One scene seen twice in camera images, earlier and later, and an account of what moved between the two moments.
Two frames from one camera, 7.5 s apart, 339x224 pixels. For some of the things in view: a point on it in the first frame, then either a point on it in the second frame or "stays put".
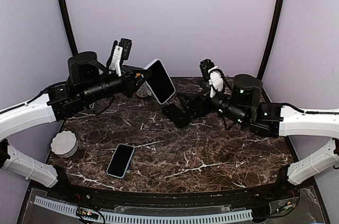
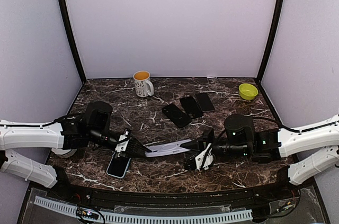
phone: [160, 82] -> [167, 148]
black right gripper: [202, 97] -> [199, 145]
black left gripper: [131, 85] -> [127, 154]
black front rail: [179, 200] stays put
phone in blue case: [120, 161] stays put
